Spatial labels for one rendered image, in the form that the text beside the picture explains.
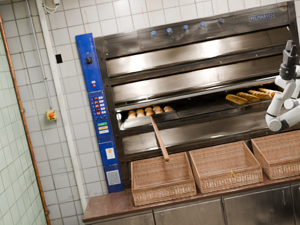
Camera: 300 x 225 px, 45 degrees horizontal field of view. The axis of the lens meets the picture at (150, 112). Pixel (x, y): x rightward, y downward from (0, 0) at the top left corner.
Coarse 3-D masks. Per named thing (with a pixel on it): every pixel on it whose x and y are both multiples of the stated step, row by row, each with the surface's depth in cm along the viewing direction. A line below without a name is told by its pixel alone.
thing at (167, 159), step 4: (152, 116) 386; (152, 120) 360; (156, 128) 316; (156, 132) 300; (160, 136) 284; (160, 140) 269; (160, 144) 258; (164, 148) 244; (164, 152) 234; (164, 156) 226; (168, 156) 225; (168, 160) 221
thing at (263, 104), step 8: (256, 104) 356; (264, 104) 356; (208, 112) 360; (216, 112) 355; (224, 112) 356; (232, 112) 356; (168, 120) 360; (176, 120) 355; (184, 120) 355; (192, 120) 356; (128, 128) 357; (136, 128) 355; (144, 128) 355
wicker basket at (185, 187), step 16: (144, 160) 356; (160, 160) 355; (176, 160) 355; (144, 176) 354; (160, 176) 354; (176, 176) 353; (192, 176) 315; (144, 192) 313; (160, 192) 333; (176, 192) 326; (192, 192) 314
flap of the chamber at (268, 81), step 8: (264, 80) 338; (272, 80) 338; (224, 88) 338; (232, 88) 338; (240, 88) 356; (184, 96) 337; (192, 96) 339; (136, 104) 337; (144, 104) 337; (152, 104) 345
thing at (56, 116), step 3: (48, 111) 342; (51, 111) 342; (54, 111) 342; (57, 111) 348; (48, 114) 342; (54, 114) 343; (57, 114) 345; (48, 117) 343; (51, 117) 343; (54, 117) 343; (57, 117) 344; (48, 120) 343; (51, 120) 344
